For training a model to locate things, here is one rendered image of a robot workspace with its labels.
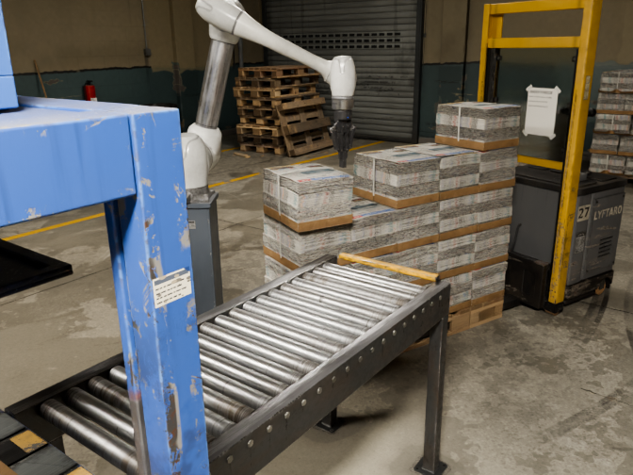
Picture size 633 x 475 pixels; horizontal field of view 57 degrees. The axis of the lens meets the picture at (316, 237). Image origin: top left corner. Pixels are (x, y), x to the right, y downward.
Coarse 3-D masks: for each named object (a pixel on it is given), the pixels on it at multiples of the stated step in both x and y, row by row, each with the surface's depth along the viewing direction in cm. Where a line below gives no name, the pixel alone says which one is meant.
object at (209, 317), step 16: (336, 256) 240; (288, 272) 223; (256, 288) 208; (224, 304) 196; (240, 304) 197; (208, 320) 186; (96, 368) 158; (112, 368) 159; (64, 384) 151; (80, 384) 152; (32, 400) 144; (16, 416) 139; (32, 416) 142; (48, 432) 146
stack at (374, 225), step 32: (352, 224) 281; (384, 224) 293; (416, 224) 305; (448, 224) 317; (288, 256) 279; (320, 256) 275; (384, 256) 297; (416, 256) 309; (448, 256) 324; (448, 320) 337
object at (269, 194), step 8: (272, 168) 281; (280, 168) 280; (288, 168) 281; (296, 168) 281; (304, 168) 281; (264, 176) 283; (272, 176) 275; (264, 184) 285; (272, 184) 276; (264, 192) 285; (272, 192) 277; (264, 200) 286; (272, 200) 278; (272, 208) 280
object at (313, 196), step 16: (288, 176) 263; (304, 176) 262; (320, 176) 262; (336, 176) 263; (352, 176) 265; (288, 192) 261; (304, 192) 254; (320, 192) 259; (336, 192) 263; (288, 208) 263; (304, 208) 258; (320, 208) 262; (336, 208) 266
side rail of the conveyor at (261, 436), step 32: (448, 288) 210; (384, 320) 183; (416, 320) 193; (352, 352) 164; (384, 352) 178; (320, 384) 151; (352, 384) 165; (256, 416) 137; (288, 416) 141; (320, 416) 154; (224, 448) 126; (256, 448) 134
